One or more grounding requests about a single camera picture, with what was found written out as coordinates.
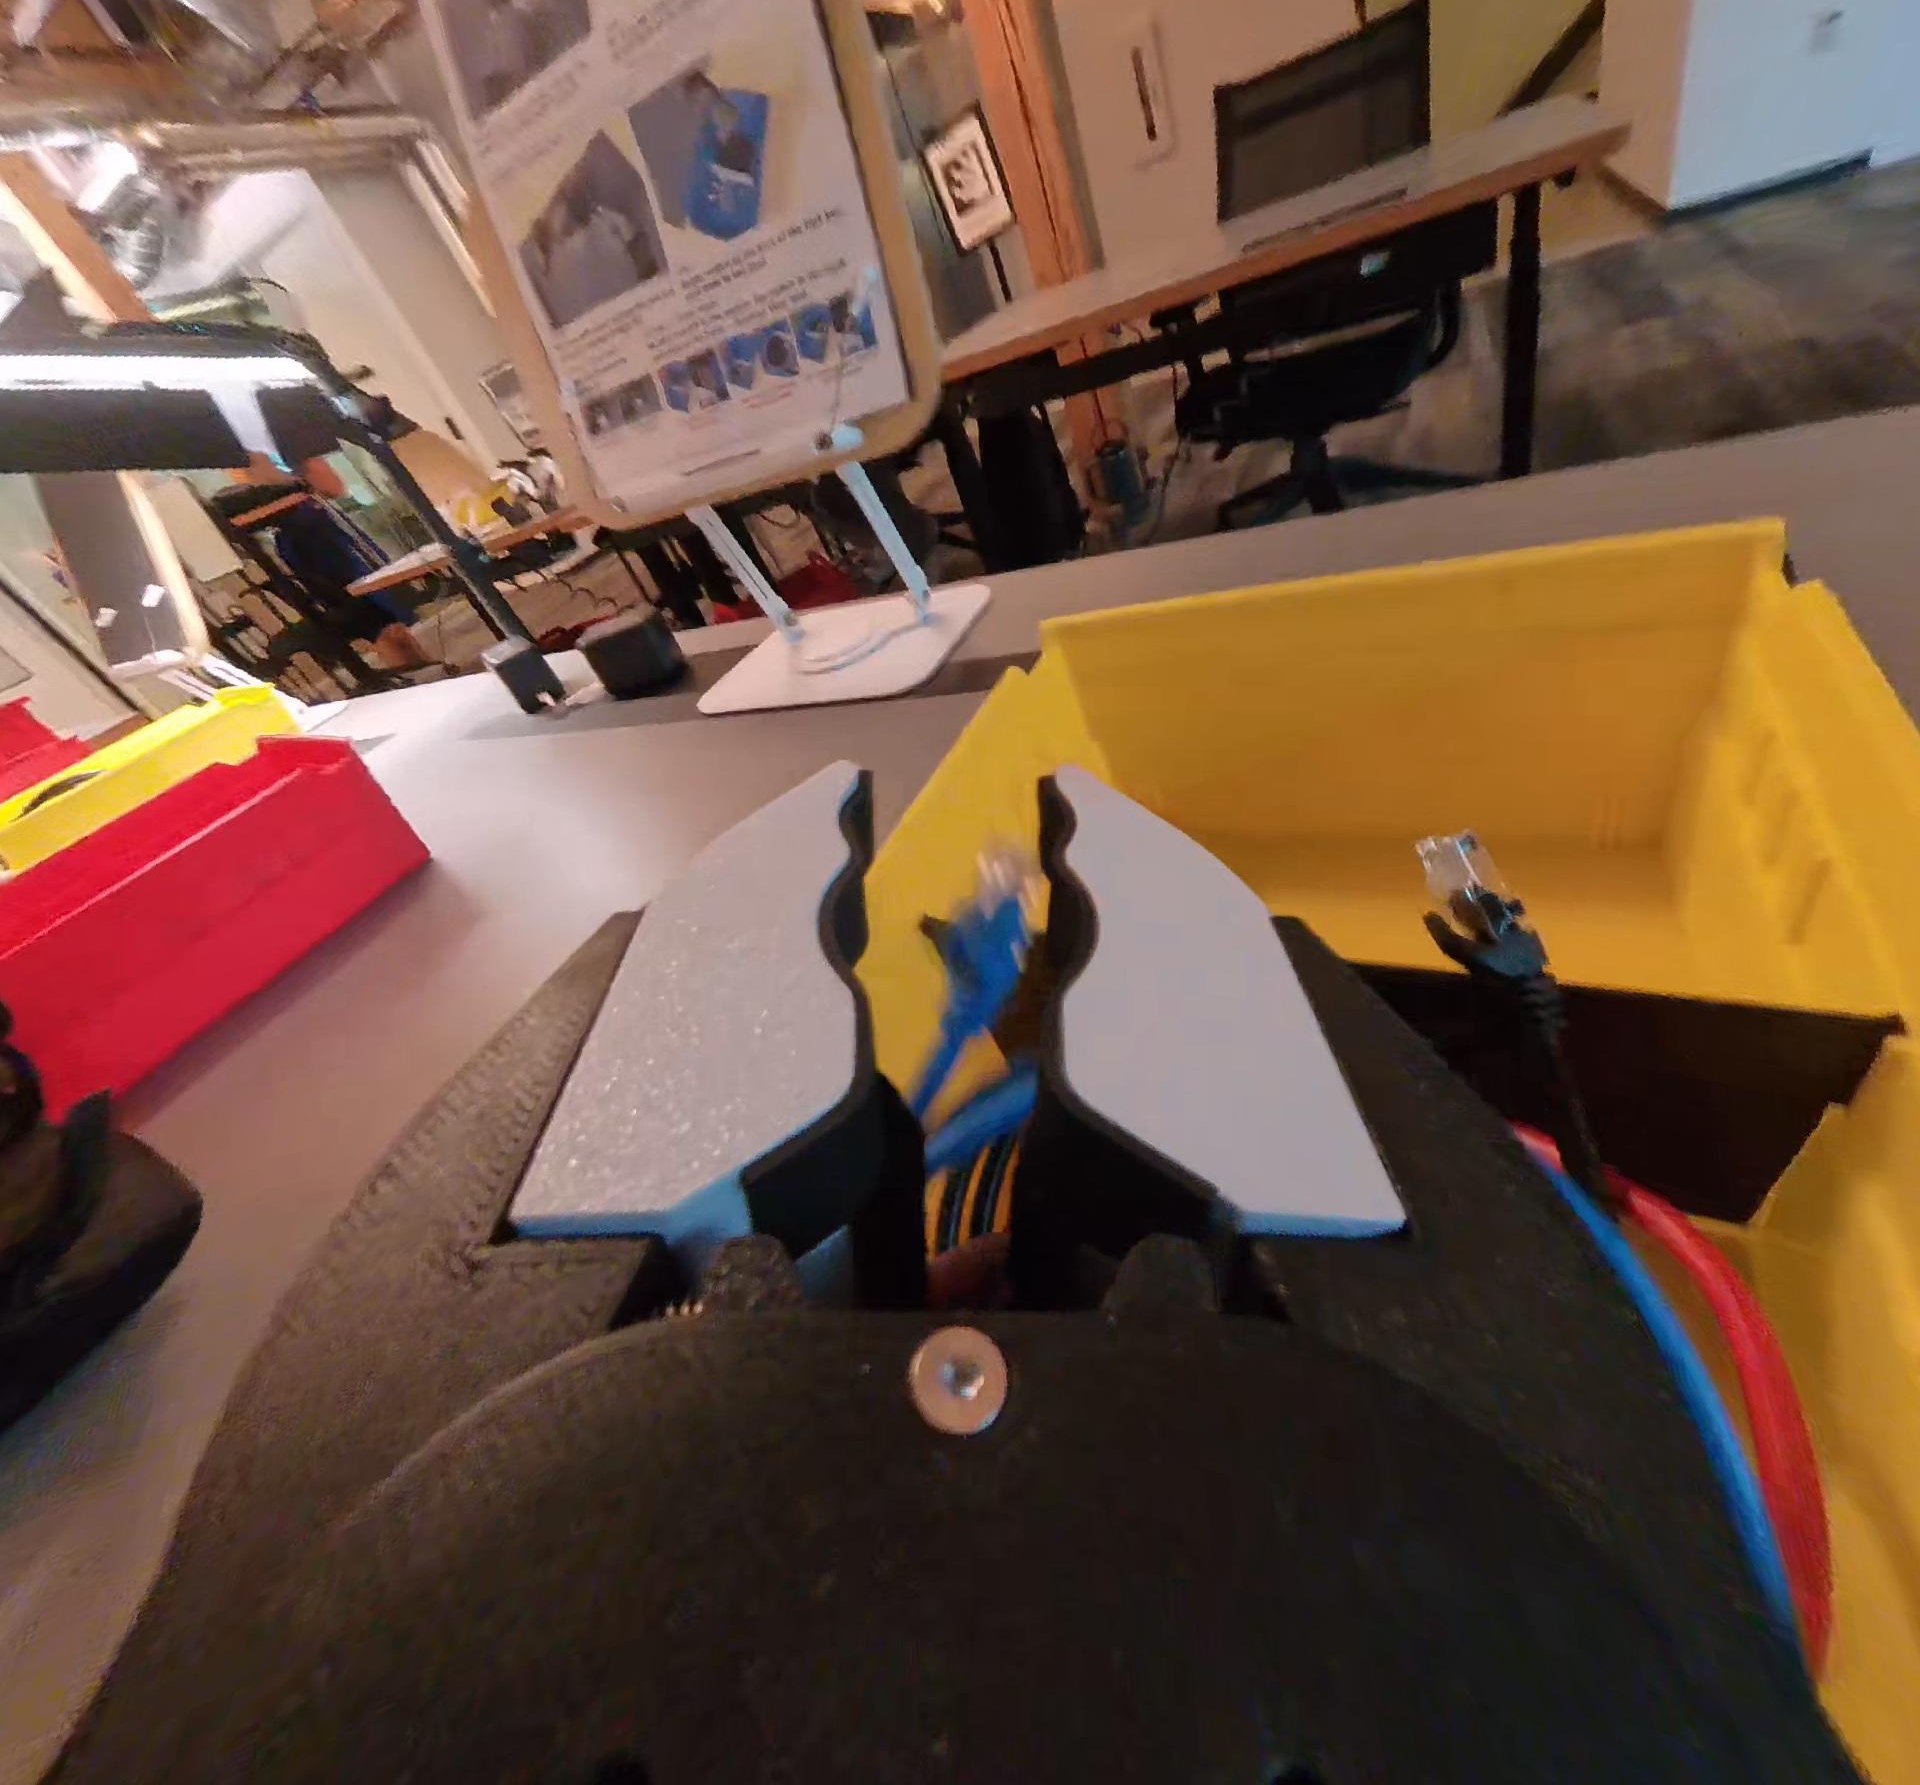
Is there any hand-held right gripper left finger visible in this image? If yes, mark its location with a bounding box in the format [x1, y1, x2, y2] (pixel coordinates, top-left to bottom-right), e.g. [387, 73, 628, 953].
[505, 759, 922, 1269]

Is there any blue ethernet cable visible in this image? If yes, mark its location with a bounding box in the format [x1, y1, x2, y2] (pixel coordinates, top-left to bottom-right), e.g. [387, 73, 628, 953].
[899, 836, 1808, 1666]

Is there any black swivel desk chair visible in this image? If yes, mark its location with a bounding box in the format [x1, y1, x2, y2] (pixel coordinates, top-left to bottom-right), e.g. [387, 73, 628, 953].
[1176, 239, 1468, 530]

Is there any instruction poster board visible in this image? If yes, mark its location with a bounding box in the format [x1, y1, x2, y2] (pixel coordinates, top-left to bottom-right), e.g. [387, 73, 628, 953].
[375, 0, 942, 528]

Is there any black power adapter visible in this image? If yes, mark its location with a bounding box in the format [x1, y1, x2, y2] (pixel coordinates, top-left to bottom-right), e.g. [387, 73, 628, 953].
[480, 634, 569, 717]
[572, 607, 691, 702]

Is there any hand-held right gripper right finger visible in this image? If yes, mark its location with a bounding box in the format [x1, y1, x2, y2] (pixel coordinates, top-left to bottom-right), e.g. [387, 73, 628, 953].
[1011, 765, 1411, 1269]

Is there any wooden desk with black legs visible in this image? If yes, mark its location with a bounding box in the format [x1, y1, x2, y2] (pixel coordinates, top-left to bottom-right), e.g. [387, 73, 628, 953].
[936, 91, 1636, 571]

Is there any small square marker sign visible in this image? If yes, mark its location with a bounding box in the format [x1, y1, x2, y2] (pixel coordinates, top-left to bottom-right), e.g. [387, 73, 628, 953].
[920, 105, 1015, 253]

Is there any black desk lamp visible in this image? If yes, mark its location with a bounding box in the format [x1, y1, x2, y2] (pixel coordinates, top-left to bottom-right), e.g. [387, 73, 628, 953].
[0, 318, 529, 646]

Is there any yellow plastic bin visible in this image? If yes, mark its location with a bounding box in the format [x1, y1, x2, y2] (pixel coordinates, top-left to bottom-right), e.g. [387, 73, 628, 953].
[0, 686, 304, 876]
[861, 514, 1920, 1785]

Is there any black ethernet cable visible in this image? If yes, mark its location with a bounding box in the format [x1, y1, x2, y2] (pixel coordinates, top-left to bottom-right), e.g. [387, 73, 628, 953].
[1413, 828, 1628, 1218]

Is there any black textured cushion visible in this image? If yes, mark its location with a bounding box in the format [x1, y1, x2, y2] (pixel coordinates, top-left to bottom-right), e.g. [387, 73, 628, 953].
[0, 1004, 205, 1433]

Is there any red plastic bin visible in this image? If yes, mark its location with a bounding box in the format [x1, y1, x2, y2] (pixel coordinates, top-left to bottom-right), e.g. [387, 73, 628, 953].
[0, 731, 430, 1119]
[0, 698, 92, 804]

